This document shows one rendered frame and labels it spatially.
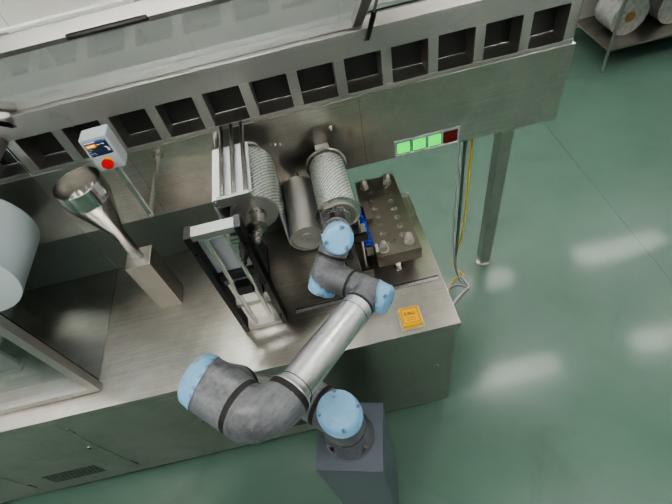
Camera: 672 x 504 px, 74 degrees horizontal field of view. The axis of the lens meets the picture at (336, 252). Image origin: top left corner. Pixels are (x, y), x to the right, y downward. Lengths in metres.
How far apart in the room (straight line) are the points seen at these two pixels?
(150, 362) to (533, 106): 1.69
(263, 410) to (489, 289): 2.06
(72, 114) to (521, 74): 1.47
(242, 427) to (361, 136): 1.12
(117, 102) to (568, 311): 2.35
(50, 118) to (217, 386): 1.06
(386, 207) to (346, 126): 0.35
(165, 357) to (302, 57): 1.13
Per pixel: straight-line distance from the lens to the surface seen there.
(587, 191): 3.38
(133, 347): 1.87
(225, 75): 1.50
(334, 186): 1.45
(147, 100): 1.57
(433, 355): 1.84
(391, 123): 1.68
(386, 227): 1.68
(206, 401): 0.93
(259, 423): 0.89
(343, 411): 1.25
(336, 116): 1.61
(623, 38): 4.58
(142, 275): 1.73
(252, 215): 1.36
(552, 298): 2.80
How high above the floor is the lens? 2.30
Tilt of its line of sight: 51 degrees down
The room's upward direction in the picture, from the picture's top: 15 degrees counter-clockwise
